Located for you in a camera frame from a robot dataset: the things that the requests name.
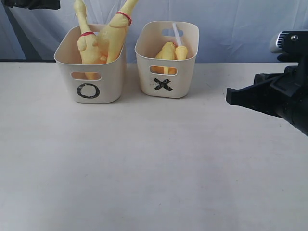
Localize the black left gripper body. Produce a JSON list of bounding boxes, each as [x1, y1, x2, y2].
[[1, 0, 60, 10]]

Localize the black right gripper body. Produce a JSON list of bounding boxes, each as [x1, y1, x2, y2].
[[226, 66, 308, 135]]

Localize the yellow rubber chicken front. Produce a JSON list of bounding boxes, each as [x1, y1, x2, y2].
[[73, 0, 106, 81]]

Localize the yellow rubber chicken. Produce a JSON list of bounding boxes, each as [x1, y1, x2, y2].
[[73, 0, 106, 81], [97, 0, 138, 63]]

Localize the chicken head with white tube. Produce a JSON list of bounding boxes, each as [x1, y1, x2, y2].
[[172, 22, 188, 60]]

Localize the headless yellow rubber chicken body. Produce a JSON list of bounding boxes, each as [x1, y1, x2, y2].
[[151, 42, 177, 75]]

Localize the blue backdrop cloth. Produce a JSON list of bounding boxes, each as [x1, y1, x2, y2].
[[0, 0, 308, 63]]

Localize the cream bin marked O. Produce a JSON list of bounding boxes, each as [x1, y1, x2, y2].
[[54, 26, 127, 103]]

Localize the cream bin marked X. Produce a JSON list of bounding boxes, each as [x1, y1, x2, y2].
[[135, 21, 199, 98]]

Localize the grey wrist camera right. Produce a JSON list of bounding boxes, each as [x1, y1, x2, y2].
[[269, 29, 308, 63]]

